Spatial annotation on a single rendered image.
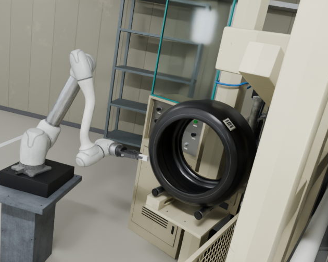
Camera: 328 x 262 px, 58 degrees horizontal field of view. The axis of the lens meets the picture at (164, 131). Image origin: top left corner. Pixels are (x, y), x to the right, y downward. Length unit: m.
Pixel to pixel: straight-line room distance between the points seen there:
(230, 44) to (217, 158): 0.91
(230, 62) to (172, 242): 1.85
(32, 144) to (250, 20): 1.48
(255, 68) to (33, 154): 1.52
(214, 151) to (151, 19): 3.31
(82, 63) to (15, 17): 4.01
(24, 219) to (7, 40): 4.20
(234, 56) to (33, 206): 1.43
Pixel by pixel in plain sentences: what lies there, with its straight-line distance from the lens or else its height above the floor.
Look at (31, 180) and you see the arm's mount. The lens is 2.02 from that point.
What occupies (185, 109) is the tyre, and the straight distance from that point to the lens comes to 1.47.
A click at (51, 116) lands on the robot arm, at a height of 1.08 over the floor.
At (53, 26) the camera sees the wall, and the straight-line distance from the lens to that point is 5.45.
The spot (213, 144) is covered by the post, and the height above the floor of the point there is 1.16.
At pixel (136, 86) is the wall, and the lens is 4.89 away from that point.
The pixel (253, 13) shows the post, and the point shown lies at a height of 1.92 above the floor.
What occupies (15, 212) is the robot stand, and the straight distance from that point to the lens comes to 2.22.
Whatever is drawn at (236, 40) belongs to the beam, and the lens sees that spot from 1.07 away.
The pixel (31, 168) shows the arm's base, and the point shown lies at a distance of 2.08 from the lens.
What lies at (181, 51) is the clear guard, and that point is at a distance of 2.28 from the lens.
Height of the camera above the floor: 1.69
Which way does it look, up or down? 16 degrees down
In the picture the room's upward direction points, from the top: 11 degrees clockwise
